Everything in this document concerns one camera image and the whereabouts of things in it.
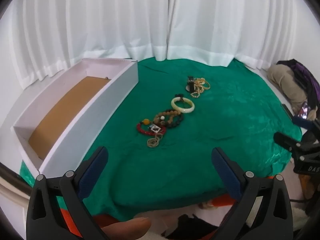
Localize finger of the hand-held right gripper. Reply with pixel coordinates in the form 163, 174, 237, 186
292, 116, 320, 130
274, 132, 302, 153

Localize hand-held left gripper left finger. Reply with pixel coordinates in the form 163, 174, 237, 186
26, 146, 110, 240

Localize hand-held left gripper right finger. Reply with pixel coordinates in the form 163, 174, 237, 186
211, 147, 293, 240

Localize white cardboard box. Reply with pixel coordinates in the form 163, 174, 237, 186
11, 58, 139, 174

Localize red bead bracelet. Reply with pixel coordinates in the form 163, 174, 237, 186
136, 120, 167, 137

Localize thin gold necklace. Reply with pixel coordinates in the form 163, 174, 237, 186
146, 133, 164, 149

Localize black bead bracelet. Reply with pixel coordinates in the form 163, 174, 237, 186
166, 114, 184, 129

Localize cream jade bangle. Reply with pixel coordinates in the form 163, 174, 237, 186
171, 97, 195, 113

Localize brown wooden bead bracelet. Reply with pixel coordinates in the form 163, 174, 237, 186
153, 109, 181, 128

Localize person's left hand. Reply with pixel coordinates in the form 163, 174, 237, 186
101, 217, 152, 240

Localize green velvet cloth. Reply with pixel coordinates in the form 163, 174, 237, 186
20, 59, 303, 222

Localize beige garment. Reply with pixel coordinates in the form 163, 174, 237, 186
267, 64, 313, 113

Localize purple black garment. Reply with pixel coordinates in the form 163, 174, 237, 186
277, 59, 320, 107

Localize white curtain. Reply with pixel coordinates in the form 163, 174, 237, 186
11, 0, 169, 90
166, 0, 298, 70

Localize dark wooden rail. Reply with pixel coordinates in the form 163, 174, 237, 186
0, 164, 33, 194

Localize gold chain necklace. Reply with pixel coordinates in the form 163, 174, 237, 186
190, 78, 211, 98

